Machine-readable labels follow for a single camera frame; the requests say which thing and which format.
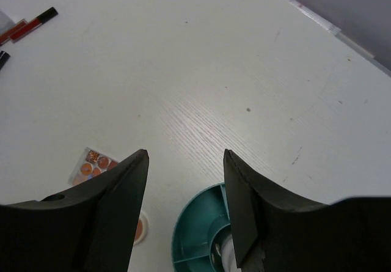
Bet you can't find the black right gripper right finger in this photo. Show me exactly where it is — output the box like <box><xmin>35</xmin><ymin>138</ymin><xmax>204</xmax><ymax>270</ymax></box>
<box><xmin>224</xmin><ymin>150</ymin><xmax>390</xmax><ymax>271</ymax></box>

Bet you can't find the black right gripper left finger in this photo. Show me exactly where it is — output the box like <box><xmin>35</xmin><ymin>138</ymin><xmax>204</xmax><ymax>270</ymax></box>
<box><xmin>1</xmin><ymin>149</ymin><xmax>149</xmax><ymax>271</ymax></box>

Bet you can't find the white pink spray bottle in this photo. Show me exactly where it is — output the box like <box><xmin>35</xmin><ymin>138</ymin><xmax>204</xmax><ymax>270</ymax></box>
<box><xmin>215</xmin><ymin>234</ymin><xmax>241</xmax><ymax>272</ymax></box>

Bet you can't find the red lip gloss black cap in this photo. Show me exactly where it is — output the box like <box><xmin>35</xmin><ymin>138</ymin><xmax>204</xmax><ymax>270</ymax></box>
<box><xmin>0</xmin><ymin>51</ymin><xmax>10</xmax><ymax>70</ymax></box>

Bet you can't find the dark red lip gloss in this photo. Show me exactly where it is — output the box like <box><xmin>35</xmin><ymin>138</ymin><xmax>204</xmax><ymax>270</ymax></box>
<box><xmin>0</xmin><ymin>19</ymin><xmax>27</xmax><ymax>46</ymax></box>

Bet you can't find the red lip gloss tube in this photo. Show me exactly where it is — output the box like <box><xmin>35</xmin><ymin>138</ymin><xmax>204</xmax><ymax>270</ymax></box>
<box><xmin>9</xmin><ymin>7</ymin><xmax>58</xmax><ymax>43</ymax></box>

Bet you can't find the round beige powder compact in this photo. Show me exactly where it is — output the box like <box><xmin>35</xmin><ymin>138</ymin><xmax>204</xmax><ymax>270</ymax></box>
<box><xmin>133</xmin><ymin>211</ymin><xmax>148</xmax><ymax>246</ymax></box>

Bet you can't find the orange eyeshadow palette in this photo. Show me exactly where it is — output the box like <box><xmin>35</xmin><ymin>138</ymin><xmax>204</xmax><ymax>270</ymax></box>
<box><xmin>68</xmin><ymin>147</ymin><xmax>119</xmax><ymax>186</ymax></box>

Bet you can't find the teal round organizer cup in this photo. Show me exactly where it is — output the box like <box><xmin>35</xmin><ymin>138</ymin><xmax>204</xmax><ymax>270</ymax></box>
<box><xmin>171</xmin><ymin>183</ymin><xmax>232</xmax><ymax>272</ymax></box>

